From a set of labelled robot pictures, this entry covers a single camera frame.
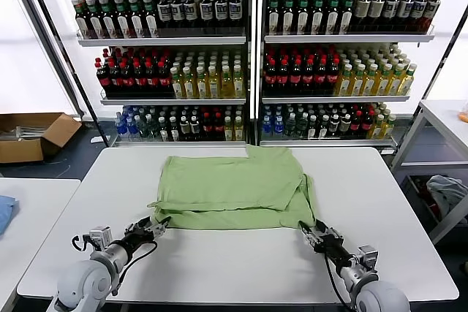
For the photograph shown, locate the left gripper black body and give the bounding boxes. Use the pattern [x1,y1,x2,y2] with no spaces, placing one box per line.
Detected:
[120,217,154,253]

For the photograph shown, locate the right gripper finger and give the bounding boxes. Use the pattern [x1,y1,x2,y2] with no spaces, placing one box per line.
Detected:
[300,219,328,233]
[301,229,318,251]

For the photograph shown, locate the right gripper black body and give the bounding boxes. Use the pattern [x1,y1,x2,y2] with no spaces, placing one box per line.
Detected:
[314,227,354,260]

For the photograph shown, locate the green polo shirt with print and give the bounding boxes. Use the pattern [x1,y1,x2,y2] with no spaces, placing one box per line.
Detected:
[146,143,317,232]

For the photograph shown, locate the clear green water bottle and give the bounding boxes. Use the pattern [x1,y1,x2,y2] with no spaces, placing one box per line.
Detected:
[137,114,149,140]
[146,113,159,140]
[295,113,309,140]
[284,113,297,140]

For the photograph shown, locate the red cap cola bottle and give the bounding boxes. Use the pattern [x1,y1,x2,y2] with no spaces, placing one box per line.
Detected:
[108,61,124,97]
[361,110,374,137]
[120,61,135,97]
[302,58,315,96]
[202,112,214,141]
[314,58,328,96]
[263,58,278,96]
[95,57,111,97]
[289,58,303,96]
[145,61,160,97]
[158,61,173,97]
[132,61,148,97]
[213,112,224,141]
[326,58,340,96]
[350,110,363,137]
[276,58,290,96]

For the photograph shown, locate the grey blue crumpled cloth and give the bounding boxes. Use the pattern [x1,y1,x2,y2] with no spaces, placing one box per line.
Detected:
[426,175,468,226]

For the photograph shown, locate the blue folded cloth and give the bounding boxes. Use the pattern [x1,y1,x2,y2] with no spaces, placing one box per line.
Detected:
[0,194,19,237]

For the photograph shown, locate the open cardboard box with parts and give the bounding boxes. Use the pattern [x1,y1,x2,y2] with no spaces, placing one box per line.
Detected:
[0,112,83,164]

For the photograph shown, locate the clear bagged metal parts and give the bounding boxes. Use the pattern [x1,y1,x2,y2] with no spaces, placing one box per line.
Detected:
[0,125,48,142]

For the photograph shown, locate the grey metal shelf unit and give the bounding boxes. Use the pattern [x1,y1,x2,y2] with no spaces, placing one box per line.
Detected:
[255,0,461,151]
[50,0,253,148]

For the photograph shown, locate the black metal pole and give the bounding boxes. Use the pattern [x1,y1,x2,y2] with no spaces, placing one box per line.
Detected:
[20,0,110,148]
[397,7,468,153]

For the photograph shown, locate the green cap dark tea bottle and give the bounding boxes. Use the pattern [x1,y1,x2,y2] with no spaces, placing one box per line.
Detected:
[86,0,104,39]
[282,0,295,35]
[339,0,355,35]
[127,0,146,38]
[296,0,310,35]
[311,0,325,35]
[326,0,340,35]
[100,0,118,39]
[74,0,91,39]
[113,0,132,39]
[268,0,281,35]
[142,0,159,38]

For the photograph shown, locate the white label dark drink bottle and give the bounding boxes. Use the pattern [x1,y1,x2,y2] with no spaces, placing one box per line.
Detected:
[228,0,243,31]
[396,0,414,32]
[382,0,399,32]
[183,0,199,31]
[214,0,229,31]
[199,0,214,31]
[170,0,186,31]
[423,0,442,32]
[411,0,428,32]
[156,0,173,31]

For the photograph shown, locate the beige label dark drink bottle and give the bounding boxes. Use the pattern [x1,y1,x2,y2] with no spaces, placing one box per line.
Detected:
[353,0,370,32]
[367,0,385,32]

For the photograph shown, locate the grey window mullion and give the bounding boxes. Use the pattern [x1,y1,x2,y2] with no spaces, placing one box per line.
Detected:
[2,0,86,120]

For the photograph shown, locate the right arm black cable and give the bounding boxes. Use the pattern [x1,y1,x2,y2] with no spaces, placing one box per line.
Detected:
[323,251,358,309]

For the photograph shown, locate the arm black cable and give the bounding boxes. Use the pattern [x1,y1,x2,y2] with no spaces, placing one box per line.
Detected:
[323,251,358,309]
[109,240,159,297]

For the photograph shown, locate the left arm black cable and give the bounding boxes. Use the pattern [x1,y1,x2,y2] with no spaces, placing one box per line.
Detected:
[109,240,159,297]

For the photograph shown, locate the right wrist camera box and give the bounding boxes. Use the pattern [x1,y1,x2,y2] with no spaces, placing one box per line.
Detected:
[357,244,380,271]

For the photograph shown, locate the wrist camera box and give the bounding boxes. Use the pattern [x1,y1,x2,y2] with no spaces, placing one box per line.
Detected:
[357,244,380,271]
[87,227,113,248]

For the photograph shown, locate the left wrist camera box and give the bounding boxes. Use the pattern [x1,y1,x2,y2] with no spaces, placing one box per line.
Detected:
[87,227,113,248]

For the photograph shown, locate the short black camera cable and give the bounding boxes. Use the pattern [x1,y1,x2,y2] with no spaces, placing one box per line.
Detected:
[71,235,91,253]

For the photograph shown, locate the white frame side table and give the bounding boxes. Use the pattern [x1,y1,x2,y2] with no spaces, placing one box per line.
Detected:
[389,99,468,246]

